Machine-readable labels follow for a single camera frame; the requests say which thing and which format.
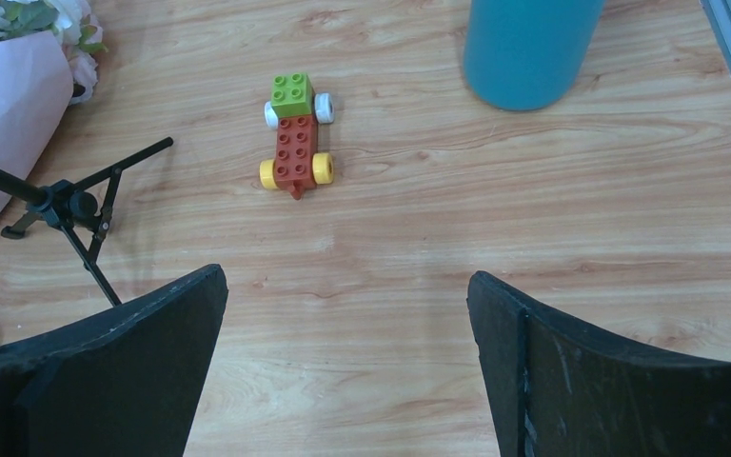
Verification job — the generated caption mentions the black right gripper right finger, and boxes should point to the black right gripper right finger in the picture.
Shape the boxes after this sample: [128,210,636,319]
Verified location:
[466,271,731,456]

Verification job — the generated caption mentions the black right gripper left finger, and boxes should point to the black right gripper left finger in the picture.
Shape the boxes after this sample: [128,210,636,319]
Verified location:
[0,265,227,456]

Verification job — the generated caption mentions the teal cylindrical vase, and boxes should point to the teal cylindrical vase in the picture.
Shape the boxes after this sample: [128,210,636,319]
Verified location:
[463,0,604,111]

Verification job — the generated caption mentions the black microphone tripod stand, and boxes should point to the black microphone tripod stand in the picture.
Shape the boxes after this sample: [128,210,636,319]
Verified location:
[0,137,173,307]

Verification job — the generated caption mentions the toy brick car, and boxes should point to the toy brick car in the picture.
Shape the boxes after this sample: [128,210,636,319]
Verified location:
[259,72,335,200]

